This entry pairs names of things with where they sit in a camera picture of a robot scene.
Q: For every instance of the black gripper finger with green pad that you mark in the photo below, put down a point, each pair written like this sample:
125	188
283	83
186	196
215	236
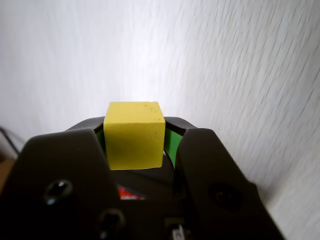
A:
212	170
62	162

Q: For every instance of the yellow cube block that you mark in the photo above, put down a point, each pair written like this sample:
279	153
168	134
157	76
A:
135	140

